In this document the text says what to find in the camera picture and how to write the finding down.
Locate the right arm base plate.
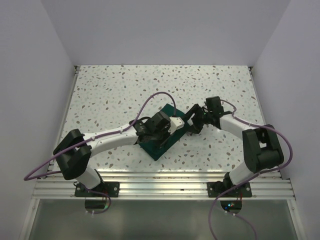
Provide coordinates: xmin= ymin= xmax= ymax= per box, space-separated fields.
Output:
xmin=206 ymin=181 xmax=253 ymax=198

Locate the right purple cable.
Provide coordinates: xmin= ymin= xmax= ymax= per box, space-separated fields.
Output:
xmin=208 ymin=99 xmax=294 ymax=240

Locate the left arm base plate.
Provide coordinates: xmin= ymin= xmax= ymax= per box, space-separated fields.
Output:
xmin=74 ymin=181 xmax=120 ymax=198

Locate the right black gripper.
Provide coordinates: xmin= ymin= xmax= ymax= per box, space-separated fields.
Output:
xmin=181 ymin=104 xmax=213 ymax=134

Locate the aluminium rail frame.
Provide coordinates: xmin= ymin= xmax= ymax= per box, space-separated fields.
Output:
xmin=32 ymin=65 xmax=297 ymax=201

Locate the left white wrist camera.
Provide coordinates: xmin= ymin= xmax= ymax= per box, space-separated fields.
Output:
xmin=168 ymin=117 xmax=185 ymax=135

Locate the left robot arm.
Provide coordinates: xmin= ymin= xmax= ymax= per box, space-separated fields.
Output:
xmin=53 ymin=111 xmax=184 ymax=197

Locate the purple cable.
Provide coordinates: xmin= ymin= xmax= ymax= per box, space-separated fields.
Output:
xmin=208 ymin=99 xmax=294 ymax=240
xmin=23 ymin=92 xmax=177 ymax=215

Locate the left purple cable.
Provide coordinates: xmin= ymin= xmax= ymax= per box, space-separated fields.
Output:
xmin=23 ymin=92 xmax=177 ymax=215

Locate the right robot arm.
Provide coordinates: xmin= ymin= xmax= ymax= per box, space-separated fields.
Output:
xmin=183 ymin=96 xmax=284 ymax=197

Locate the green surgical drape cloth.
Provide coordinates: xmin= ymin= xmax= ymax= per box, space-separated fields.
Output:
xmin=135 ymin=104 xmax=190 ymax=161

